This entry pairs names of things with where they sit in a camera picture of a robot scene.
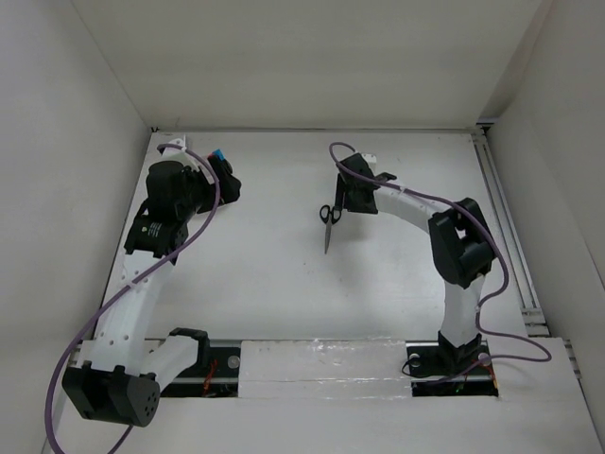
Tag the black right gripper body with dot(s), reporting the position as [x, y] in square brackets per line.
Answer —
[352, 202]

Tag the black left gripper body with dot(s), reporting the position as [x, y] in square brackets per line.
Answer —
[200, 194]

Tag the blue cap black marker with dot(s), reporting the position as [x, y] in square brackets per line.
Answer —
[219, 155]

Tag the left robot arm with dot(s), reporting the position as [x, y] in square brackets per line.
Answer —
[120, 381]

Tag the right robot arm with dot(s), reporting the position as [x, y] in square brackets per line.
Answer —
[461, 252]

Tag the black handled scissors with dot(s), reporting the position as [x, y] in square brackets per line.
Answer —
[329, 215]

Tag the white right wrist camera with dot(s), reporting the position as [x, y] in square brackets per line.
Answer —
[370, 159]

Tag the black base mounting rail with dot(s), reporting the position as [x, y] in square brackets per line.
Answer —
[330, 369]

